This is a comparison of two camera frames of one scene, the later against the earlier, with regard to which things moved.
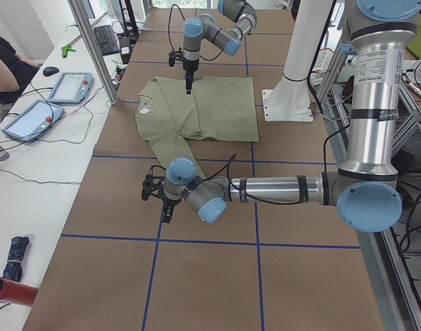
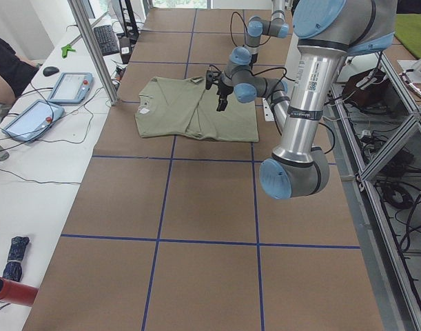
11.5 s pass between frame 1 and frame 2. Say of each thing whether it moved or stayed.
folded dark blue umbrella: stayed
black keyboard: stayed
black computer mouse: stayed
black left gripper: moved
